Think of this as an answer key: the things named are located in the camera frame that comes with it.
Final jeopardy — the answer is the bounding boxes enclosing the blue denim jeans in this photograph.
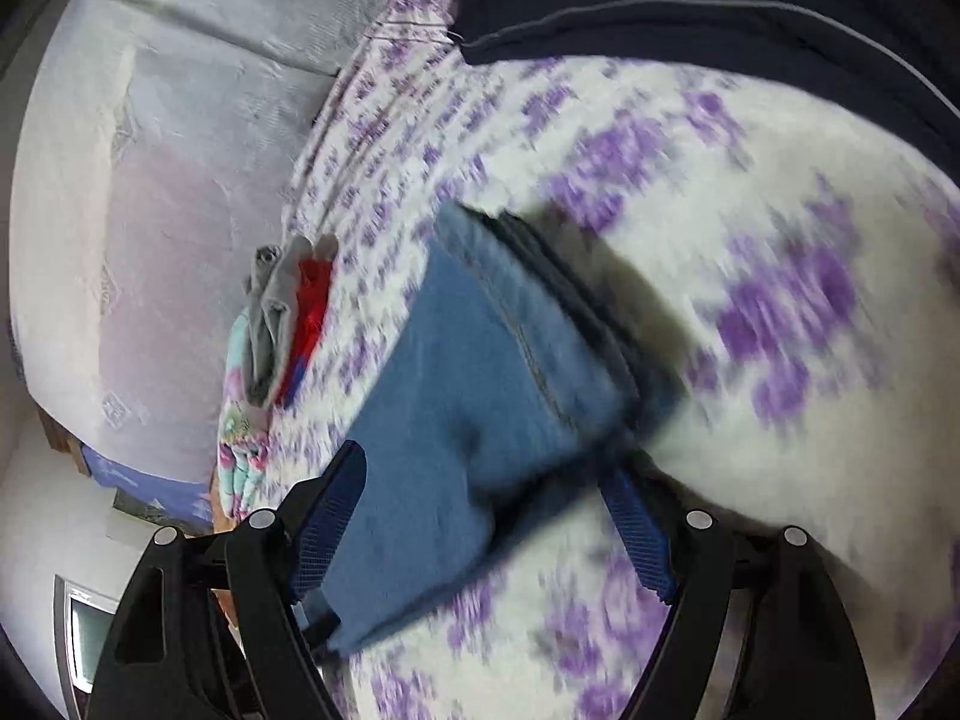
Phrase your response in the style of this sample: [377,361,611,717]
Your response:
[291,205,680,655]

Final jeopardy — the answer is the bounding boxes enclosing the white framed window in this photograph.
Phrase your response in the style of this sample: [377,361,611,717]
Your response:
[53,575,117,720]

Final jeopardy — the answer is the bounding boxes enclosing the folded floral blanket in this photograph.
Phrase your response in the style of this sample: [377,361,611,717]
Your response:
[217,310,272,522]

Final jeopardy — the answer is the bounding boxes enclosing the folded grey garment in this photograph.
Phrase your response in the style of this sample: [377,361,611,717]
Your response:
[241,236,314,408]

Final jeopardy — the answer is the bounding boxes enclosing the folded red blue garment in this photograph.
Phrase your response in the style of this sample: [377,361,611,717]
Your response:
[277,234,338,408]

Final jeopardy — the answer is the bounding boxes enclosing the purple floral bed quilt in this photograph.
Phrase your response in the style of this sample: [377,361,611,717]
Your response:
[254,0,958,718]

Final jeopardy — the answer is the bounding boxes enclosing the white lace curtain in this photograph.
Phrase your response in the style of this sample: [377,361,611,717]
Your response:
[10,0,379,484]

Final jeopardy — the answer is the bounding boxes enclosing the dark navy striped garment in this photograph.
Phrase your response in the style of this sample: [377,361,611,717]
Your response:
[449,0,958,177]

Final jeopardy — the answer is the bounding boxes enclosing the blue picture on wall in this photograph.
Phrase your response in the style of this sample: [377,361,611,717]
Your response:
[82,445,213,528]

